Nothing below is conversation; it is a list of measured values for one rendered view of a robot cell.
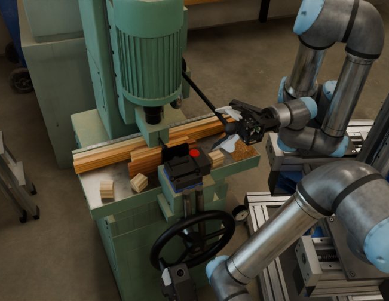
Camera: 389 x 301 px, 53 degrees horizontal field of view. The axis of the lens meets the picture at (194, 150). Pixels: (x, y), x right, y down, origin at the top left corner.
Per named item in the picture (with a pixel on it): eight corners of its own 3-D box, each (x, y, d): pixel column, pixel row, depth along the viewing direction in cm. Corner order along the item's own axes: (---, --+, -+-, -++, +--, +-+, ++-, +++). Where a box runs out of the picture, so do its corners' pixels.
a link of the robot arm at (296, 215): (330, 129, 77) (191, 271, 98) (365, 168, 70) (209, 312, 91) (357, 141, 85) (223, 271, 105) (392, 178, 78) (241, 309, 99)
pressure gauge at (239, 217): (233, 226, 149) (236, 213, 143) (229, 218, 151) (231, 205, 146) (247, 220, 151) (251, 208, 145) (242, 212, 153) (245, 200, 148)
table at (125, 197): (100, 246, 115) (97, 235, 110) (76, 174, 134) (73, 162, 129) (273, 185, 134) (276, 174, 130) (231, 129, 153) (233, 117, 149)
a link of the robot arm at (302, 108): (315, 125, 127) (322, 104, 121) (287, 133, 123) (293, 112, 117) (300, 110, 131) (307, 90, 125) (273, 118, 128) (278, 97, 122)
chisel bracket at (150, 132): (149, 151, 127) (148, 133, 121) (135, 125, 136) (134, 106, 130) (170, 146, 130) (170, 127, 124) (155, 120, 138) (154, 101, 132)
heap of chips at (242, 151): (235, 161, 133) (236, 153, 130) (217, 135, 142) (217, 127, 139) (258, 154, 136) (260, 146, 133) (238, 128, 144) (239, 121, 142)
